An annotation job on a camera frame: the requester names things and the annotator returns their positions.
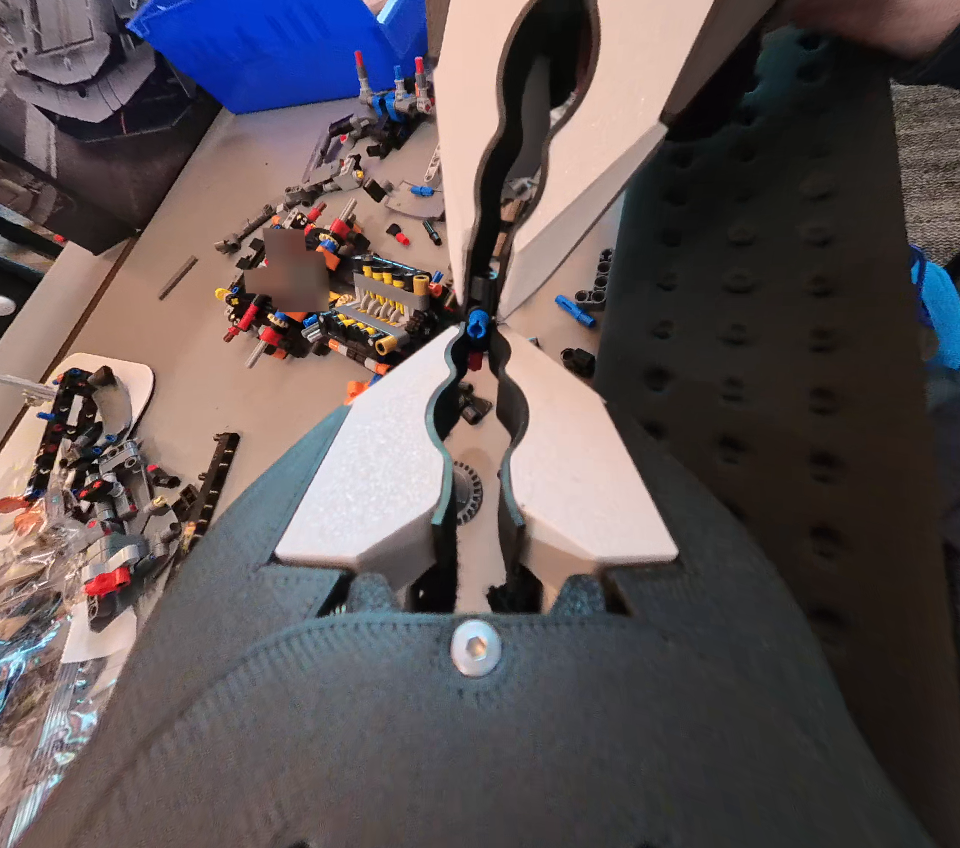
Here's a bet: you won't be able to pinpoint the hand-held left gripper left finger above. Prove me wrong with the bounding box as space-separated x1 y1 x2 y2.
274 325 460 613

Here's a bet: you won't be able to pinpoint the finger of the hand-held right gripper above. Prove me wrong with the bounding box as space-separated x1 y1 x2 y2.
497 0 764 323
433 0 571 307

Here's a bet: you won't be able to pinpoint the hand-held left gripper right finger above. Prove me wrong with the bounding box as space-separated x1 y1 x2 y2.
495 325 681 613

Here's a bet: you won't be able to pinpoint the black lego arm assembly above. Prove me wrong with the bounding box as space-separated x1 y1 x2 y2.
459 267 498 373

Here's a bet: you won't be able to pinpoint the dark grey lego gear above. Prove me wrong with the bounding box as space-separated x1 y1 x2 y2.
450 462 485 527

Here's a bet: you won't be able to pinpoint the blue grey lego piston assembly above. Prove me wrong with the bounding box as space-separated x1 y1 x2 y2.
352 48 436 122

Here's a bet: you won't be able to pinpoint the long black lego beam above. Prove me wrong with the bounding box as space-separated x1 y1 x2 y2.
178 431 241 553

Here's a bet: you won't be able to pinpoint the multicolour lego chassis assembly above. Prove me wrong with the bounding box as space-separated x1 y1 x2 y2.
213 203 460 369

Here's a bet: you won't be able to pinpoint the grey lego panel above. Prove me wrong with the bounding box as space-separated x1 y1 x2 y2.
384 177 448 219

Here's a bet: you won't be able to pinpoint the grey lego steering assembly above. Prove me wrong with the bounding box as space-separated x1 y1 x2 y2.
285 113 395 204

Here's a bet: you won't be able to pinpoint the grey lego subassembly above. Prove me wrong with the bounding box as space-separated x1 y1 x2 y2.
63 439 181 628

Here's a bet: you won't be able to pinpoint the dark grey lego axle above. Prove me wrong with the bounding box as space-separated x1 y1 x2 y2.
158 255 199 301

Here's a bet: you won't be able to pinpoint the dark grey lego driveshaft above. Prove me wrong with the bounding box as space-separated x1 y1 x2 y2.
213 205 275 254

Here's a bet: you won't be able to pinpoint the black curved lego subframe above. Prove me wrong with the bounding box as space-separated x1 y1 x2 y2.
26 368 132 497

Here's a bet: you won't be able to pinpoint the clear bags of lego parts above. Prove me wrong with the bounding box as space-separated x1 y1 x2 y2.
0 496 144 752

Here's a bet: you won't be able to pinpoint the blue storage bin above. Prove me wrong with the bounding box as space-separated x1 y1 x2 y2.
127 0 429 114

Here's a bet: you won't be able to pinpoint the white book stand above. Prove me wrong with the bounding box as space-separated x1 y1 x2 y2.
0 353 156 482

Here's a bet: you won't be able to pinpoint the blue fabric item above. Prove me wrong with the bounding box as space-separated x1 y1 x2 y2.
909 247 960 371

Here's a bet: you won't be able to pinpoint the dark printed cardboard box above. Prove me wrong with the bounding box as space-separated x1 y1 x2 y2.
0 0 226 257

